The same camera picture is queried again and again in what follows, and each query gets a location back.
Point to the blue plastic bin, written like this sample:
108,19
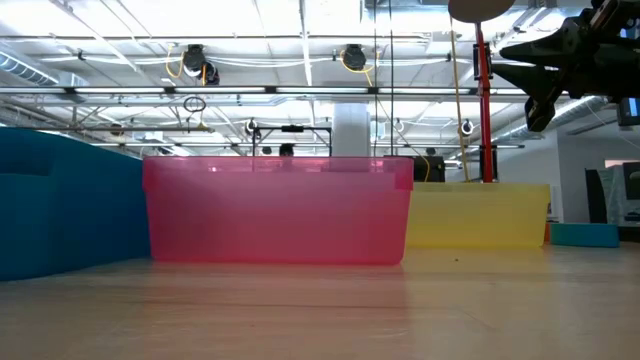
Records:
65,210

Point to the person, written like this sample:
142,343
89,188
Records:
286,149

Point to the black gantry frame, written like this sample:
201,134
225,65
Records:
292,128

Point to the yellow translucent plastic bin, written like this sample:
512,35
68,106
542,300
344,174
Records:
475,215

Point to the blue tape roll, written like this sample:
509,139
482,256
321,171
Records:
585,235

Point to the red desk lamp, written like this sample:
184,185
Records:
484,125

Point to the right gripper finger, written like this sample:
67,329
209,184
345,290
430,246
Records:
535,77
550,50

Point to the pink translucent plastic bin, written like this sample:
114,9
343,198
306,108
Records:
275,215

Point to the black computer monitor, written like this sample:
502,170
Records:
631,111

